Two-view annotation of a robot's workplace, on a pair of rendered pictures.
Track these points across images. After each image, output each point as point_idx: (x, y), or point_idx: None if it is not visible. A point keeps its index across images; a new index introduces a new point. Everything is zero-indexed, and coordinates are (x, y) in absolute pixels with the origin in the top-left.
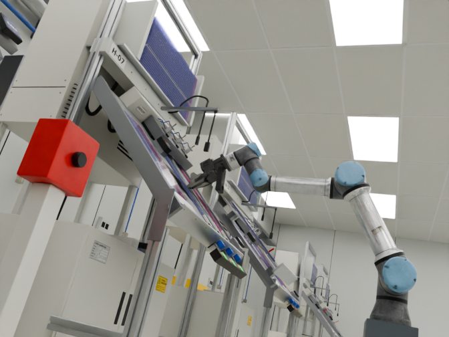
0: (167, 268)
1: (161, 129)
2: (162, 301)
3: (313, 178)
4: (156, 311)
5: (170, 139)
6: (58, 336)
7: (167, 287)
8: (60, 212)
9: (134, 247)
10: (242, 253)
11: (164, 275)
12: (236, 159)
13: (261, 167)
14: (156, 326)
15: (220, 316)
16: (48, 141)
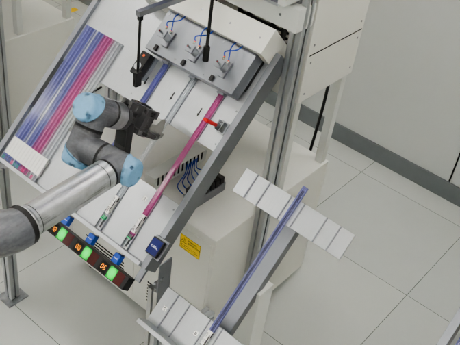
0: (196, 232)
1: (154, 37)
2: (198, 268)
3: (41, 194)
4: (191, 273)
5: (170, 51)
6: (76, 220)
7: (203, 257)
8: (322, 107)
9: (149, 183)
10: (133, 260)
11: (191, 238)
12: (122, 112)
13: (67, 140)
14: (196, 291)
15: None
16: None
